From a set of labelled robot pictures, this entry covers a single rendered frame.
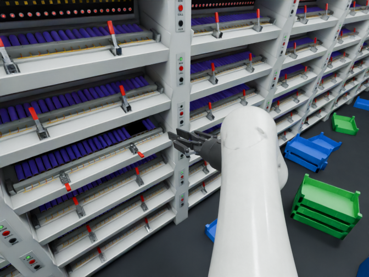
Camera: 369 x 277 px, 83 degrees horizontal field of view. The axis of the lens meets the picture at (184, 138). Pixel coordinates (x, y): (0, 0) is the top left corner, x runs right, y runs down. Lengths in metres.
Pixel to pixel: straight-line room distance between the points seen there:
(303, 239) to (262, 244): 1.32
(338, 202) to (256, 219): 1.39
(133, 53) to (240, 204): 0.58
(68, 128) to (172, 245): 0.93
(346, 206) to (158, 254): 1.16
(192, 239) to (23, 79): 1.16
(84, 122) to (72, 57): 0.20
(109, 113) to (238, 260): 0.63
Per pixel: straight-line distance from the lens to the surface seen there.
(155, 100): 0.83
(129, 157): 0.87
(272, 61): 1.34
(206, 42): 0.89
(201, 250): 1.38
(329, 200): 1.63
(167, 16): 0.77
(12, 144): 0.76
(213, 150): 0.56
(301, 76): 1.86
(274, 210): 0.30
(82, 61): 0.68
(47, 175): 0.86
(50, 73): 0.66
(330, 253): 1.61
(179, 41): 0.80
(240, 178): 0.31
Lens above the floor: 1.24
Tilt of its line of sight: 36 degrees down
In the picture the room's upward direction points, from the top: straight up
